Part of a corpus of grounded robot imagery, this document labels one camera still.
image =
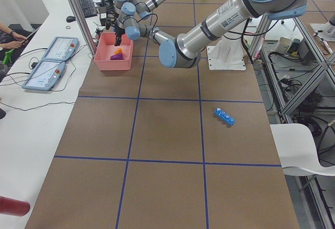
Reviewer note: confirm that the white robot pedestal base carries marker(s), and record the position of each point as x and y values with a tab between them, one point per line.
227	54

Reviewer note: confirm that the black keyboard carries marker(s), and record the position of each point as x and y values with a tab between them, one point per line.
88	8

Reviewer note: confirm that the long blue stud block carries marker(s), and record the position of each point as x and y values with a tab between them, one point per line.
224	117

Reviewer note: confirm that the upper teach pendant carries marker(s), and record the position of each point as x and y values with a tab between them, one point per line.
61	48

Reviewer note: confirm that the red bottle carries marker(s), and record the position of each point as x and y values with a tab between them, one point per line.
14	207

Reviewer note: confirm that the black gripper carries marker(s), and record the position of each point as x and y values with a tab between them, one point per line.
119	33

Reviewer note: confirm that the purple block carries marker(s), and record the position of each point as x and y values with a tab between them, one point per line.
118	56

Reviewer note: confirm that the white chair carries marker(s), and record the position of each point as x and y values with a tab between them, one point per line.
297	150

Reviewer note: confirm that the orange block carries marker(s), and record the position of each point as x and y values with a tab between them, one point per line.
119	50

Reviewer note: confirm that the black computer mouse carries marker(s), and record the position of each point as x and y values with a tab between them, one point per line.
70	19

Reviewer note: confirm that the lower teach pendant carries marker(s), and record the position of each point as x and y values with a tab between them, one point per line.
45	75

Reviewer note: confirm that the pink plastic box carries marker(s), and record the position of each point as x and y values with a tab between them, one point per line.
106	49

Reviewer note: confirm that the aluminium frame post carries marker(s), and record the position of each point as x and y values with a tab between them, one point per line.
76	9

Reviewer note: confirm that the teach pendant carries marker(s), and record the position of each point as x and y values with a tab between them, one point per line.
45	75
61	48

